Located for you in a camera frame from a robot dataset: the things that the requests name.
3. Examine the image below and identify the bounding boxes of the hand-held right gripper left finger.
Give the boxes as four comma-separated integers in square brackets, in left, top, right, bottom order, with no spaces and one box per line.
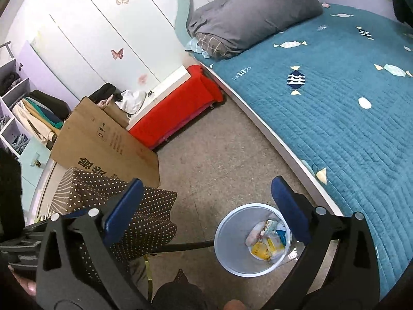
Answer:
[35,178,146,301]

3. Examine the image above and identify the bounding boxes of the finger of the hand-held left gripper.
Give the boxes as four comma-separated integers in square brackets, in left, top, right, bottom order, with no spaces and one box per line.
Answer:
[0,244,41,273]
[0,221,46,243]

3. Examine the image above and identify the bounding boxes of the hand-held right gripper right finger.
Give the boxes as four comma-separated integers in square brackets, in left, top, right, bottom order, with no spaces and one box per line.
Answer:
[270,176,382,301]

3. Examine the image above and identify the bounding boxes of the white paper packet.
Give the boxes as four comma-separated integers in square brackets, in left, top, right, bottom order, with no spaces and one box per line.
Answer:
[268,236,286,256]

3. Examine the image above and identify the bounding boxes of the white orange plastic bag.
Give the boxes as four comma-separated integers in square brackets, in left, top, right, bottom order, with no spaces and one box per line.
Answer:
[245,222,267,246]

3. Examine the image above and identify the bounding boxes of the light blue waste bin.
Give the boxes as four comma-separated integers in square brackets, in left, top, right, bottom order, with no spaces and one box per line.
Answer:
[214,203,292,277]

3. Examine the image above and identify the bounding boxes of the person's left hand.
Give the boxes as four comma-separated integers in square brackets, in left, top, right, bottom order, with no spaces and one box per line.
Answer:
[13,276,37,298]

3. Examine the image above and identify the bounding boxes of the polka dot covered round table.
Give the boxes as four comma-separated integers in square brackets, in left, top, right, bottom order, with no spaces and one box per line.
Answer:
[48,167,215,285]

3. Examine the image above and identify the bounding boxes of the grey low cabinet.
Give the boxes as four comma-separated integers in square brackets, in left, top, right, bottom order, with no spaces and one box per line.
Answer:
[24,160,67,227]

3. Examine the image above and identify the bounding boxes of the teal drawer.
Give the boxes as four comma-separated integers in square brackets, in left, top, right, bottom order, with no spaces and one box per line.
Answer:
[19,136,55,197]

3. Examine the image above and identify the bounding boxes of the large cardboard box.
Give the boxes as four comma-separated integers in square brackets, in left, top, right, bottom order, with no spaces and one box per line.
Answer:
[50,96,161,188]

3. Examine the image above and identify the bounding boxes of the cream hanging jacket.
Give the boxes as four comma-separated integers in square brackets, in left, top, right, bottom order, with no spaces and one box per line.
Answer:
[13,100,60,151]

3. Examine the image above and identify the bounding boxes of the purple white shelf unit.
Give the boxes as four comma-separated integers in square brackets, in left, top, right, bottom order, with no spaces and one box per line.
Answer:
[0,42,72,168]

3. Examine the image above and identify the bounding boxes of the green hanging jacket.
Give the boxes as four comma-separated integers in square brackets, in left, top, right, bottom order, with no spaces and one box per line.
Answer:
[24,98,64,130]

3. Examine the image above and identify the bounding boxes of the black hanging coat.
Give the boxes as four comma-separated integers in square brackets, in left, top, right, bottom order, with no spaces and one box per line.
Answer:
[30,90,72,121]

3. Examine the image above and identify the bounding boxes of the person's black clothing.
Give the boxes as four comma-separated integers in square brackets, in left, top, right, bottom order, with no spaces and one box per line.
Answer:
[152,269,220,310]

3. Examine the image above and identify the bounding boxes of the red ottoman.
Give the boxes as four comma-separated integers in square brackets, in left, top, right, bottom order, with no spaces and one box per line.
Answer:
[128,65,225,151]

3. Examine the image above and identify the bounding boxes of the white plastic bag on bench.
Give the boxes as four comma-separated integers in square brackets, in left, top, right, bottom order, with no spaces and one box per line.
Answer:
[115,90,147,114]

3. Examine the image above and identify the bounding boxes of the teal fish print bedspread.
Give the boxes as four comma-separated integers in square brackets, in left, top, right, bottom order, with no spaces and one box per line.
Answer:
[206,3,413,301]

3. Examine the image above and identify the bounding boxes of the black folded clothes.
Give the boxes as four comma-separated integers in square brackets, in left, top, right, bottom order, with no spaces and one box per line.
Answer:
[0,72,21,95]

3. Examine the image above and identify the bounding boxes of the black clothes pile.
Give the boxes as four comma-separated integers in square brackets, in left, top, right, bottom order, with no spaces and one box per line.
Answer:
[89,83,117,103]

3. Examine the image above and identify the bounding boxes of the white board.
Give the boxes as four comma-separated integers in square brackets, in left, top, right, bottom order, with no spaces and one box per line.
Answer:
[127,68,191,130]

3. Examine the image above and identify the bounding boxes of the light blue plaid pillow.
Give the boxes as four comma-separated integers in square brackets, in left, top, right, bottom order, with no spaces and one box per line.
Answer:
[185,37,211,58]

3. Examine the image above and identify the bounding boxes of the white wardrobe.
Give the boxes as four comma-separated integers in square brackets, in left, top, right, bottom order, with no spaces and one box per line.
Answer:
[6,0,192,104]

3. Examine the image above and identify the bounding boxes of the grey duvet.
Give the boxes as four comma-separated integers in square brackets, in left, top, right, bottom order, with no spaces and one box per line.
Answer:
[186,0,324,59]

